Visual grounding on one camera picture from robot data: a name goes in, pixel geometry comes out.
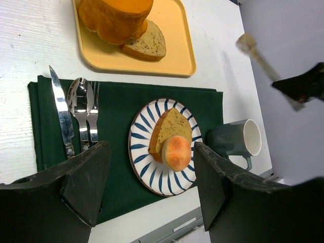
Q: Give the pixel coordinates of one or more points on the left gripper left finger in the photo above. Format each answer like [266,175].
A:
[59,204]

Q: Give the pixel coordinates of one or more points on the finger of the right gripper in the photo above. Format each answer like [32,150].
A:
[303,87]

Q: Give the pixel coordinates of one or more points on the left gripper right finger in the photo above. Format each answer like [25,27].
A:
[239,206]

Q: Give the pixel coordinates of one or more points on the metal tongs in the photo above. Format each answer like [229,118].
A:
[247,44]

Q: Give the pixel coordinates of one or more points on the round bread bun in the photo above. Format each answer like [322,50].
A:
[176,153]

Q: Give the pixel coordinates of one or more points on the seeded bread slice back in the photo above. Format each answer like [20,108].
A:
[171,123]

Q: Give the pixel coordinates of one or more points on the seeded bread slice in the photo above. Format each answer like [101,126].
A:
[151,46]
[171,123]

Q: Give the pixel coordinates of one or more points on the seeded bread slice front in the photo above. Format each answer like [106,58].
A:
[151,46]

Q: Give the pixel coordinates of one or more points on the orange bread loaf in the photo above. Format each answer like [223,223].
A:
[115,22]

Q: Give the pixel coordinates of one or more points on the grey-blue mug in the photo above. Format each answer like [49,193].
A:
[240,138]

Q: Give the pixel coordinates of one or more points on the blue striped white plate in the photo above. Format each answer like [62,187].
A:
[155,175]

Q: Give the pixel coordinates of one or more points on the metal fork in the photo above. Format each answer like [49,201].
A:
[93,116]

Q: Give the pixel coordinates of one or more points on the table knife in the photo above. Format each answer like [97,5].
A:
[65,121]

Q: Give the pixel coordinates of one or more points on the metal spoon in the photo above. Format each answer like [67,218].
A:
[80,99]

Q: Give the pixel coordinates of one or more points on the dark green cloth mat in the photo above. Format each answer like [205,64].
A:
[118,105]

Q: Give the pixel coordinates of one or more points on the yellow tray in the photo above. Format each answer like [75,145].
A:
[170,17]

